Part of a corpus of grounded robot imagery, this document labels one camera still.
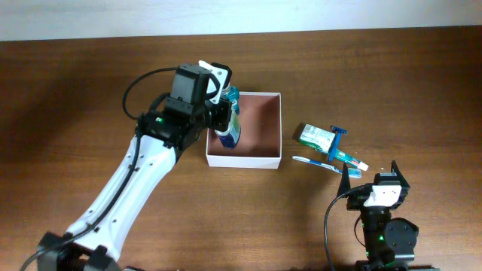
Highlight green toothpaste tube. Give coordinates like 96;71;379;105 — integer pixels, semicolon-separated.
334;150;368;171

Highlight blue white toothbrush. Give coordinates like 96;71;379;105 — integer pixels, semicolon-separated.
291;156;362;178

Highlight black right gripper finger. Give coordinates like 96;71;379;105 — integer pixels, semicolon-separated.
337;173;351;196
391;160;410;188

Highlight teal mouthwash bottle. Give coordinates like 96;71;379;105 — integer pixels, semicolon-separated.
221;86;240;115

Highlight blue disposable razor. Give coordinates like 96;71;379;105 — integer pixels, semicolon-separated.
328;125;347;162

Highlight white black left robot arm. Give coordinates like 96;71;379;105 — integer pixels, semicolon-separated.
21;61;232;270

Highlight green white soap packet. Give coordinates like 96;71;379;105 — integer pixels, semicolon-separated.
299;124;335;154

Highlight white square cardboard box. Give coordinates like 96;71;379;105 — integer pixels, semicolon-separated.
206;92;282;169

